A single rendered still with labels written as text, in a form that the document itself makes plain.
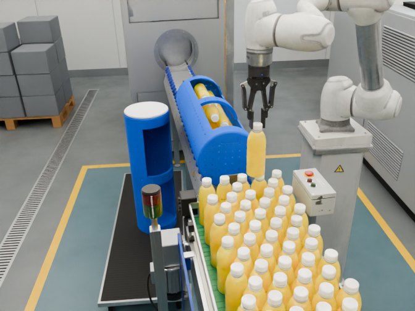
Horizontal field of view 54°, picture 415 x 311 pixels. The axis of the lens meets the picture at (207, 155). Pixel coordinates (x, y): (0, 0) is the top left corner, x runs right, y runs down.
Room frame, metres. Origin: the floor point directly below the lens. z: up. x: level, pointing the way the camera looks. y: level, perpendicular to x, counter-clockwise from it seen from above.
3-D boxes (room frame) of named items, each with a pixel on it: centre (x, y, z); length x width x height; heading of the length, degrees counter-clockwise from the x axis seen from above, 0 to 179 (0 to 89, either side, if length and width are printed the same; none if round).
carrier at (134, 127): (2.45, 0.38, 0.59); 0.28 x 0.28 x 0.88
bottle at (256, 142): (1.40, -0.19, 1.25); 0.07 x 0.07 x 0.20
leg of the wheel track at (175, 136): (3.57, 0.30, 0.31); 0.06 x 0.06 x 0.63; 10
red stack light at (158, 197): (1.14, 0.19, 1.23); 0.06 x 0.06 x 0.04
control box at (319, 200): (1.42, -0.43, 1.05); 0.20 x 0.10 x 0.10; 10
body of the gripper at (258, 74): (1.40, -0.19, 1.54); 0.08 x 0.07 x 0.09; 100
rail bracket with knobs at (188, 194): (1.50, 0.08, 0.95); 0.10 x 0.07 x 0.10; 100
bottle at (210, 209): (1.30, -0.02, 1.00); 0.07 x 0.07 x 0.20
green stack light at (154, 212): (1.14, 0.19, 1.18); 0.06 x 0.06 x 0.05
